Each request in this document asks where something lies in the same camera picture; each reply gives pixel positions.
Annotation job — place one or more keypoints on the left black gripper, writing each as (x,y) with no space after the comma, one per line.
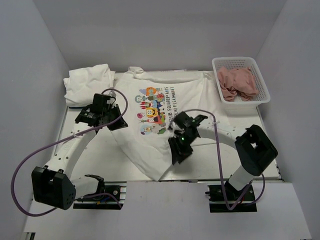
(120,123)

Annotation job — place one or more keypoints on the white plastic basket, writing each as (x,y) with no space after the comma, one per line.
(239,107)

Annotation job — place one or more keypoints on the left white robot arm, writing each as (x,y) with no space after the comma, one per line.
(52,184)

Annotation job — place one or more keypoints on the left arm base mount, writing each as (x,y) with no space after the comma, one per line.
(112,198)

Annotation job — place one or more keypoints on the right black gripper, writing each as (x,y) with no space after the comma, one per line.
(176,154)

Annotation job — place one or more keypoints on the white printed t shirt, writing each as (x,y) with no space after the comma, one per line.
(152,103)

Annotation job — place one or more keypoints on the pink t shirt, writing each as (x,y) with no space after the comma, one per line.
(237,81)

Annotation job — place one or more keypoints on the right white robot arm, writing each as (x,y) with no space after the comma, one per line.
(255,150)

